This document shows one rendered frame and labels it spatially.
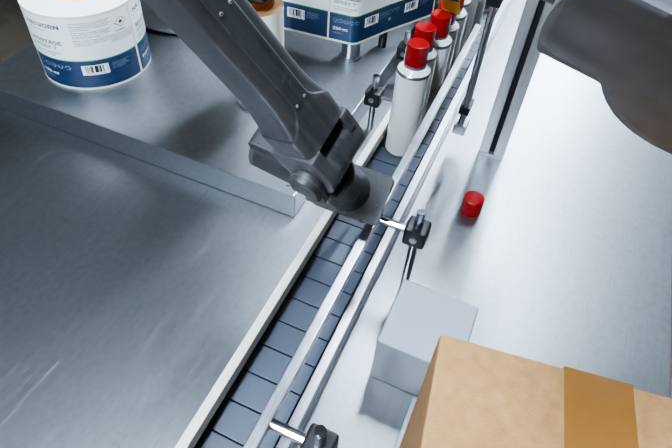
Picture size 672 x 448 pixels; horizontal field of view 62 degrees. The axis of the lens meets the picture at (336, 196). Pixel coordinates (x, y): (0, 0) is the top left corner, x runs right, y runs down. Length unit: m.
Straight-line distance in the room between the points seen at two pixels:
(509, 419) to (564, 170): 0.72
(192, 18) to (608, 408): 0.41
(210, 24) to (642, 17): 0.31
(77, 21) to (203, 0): 0.66
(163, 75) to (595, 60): 1.00
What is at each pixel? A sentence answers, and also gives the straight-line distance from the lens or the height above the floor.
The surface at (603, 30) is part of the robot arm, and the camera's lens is 0.19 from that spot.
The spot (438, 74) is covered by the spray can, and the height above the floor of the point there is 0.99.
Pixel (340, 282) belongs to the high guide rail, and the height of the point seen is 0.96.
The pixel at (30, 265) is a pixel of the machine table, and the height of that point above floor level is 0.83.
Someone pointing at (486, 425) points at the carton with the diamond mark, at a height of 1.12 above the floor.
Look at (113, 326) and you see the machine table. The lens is 0.82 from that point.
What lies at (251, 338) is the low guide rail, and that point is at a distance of 0.68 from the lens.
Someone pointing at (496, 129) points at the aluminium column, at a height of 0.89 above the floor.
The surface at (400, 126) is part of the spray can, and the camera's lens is 0.90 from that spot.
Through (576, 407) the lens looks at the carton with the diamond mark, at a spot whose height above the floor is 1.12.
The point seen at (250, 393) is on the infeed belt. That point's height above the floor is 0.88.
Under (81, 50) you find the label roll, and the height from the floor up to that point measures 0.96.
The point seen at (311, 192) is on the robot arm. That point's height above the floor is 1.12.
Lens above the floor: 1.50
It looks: 46 degrees down
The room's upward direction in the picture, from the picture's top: 4 degrees clockwise
